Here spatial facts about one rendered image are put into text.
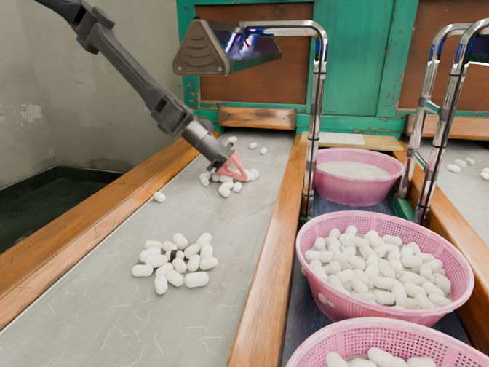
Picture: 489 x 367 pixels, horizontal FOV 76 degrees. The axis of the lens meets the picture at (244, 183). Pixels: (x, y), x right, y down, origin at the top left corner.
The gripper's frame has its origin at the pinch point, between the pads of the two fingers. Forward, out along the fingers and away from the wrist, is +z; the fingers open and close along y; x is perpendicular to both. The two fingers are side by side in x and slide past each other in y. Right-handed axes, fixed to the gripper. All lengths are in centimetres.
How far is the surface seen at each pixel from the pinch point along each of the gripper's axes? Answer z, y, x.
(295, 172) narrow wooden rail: 9.6, 4.3, -9.2
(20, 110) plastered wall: -144, 123, 141
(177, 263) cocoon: -2.5, -37.0, 2.0
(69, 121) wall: -117, 142, 133
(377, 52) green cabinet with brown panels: 8, 47, -46
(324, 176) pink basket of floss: 16.1, 6.4, -13.2
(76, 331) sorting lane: -8, -51, 9
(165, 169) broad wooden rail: -17.4, 0.1, 14.2
